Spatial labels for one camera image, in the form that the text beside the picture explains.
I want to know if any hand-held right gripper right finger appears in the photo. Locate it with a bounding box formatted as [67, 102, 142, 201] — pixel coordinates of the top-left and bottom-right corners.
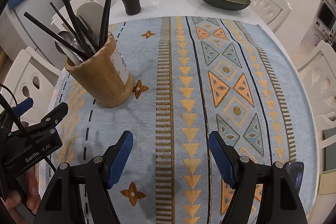
[209, 131, 307, 224]

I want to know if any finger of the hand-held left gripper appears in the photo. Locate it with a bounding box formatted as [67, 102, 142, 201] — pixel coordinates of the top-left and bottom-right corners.
[13, 97, 34, 116]
[30, 102, 69, 133]

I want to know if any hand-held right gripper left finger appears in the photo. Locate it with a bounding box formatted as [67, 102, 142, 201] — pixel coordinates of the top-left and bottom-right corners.
[34, 130, 134, 224]

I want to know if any bamboo utensil holder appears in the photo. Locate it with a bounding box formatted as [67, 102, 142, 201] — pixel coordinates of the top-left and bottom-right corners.
[64, 32, 134, 108]

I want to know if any bundle of black chopsticks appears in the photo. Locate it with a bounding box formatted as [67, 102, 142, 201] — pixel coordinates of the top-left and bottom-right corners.
[24, 0, 122, 62]

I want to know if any person's left hand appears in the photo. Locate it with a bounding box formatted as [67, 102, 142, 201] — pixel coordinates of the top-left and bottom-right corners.
[4, 169, 40, 216]

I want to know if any blue patterned table mat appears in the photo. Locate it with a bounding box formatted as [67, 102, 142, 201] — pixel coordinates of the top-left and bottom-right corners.
[50, 15, 320, 224]

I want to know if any black smartphone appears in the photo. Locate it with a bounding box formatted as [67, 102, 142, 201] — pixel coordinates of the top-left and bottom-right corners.
[285, 161, 305, 190]

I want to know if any silver spoon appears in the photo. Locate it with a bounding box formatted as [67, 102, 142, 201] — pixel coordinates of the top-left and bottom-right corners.
[55, 30, 85, 65]

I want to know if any dark brown ceramic cup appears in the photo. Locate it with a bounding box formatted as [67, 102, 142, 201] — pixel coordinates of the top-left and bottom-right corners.
[120, 0, 142, 16]

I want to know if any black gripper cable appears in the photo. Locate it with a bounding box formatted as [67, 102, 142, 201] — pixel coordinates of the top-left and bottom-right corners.
[0, 84, 57, 172]

